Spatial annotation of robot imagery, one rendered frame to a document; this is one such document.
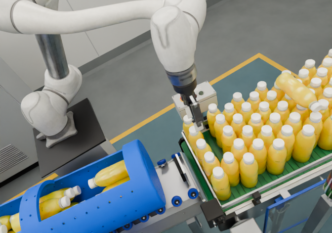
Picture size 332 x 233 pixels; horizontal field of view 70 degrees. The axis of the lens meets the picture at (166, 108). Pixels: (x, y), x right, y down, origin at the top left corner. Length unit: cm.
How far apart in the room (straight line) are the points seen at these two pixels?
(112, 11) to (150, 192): 60
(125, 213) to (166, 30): 64
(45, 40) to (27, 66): 255
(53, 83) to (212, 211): 97
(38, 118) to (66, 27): 66
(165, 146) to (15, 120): 141
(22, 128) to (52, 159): 123
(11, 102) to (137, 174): 175
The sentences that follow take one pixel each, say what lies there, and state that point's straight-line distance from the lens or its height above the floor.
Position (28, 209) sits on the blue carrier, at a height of 123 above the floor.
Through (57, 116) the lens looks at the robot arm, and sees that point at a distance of 136.
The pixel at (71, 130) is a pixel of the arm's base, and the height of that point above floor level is 104.
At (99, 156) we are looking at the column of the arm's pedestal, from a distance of 152.
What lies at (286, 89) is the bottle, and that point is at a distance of 110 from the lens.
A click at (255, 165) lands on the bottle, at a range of 98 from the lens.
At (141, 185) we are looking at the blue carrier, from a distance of 87.
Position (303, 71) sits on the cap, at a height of 111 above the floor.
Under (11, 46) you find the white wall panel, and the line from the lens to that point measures 357.
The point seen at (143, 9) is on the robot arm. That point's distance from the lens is 78.
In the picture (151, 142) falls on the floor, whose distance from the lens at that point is 246.
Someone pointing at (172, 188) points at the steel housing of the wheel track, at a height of 93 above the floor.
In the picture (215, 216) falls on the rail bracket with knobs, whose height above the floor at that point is 100.
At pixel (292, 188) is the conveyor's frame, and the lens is 115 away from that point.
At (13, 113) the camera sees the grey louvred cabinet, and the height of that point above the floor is 74.
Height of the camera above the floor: 194
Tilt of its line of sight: 46 degrees down
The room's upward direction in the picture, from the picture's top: 22 degrees counter-clockwise
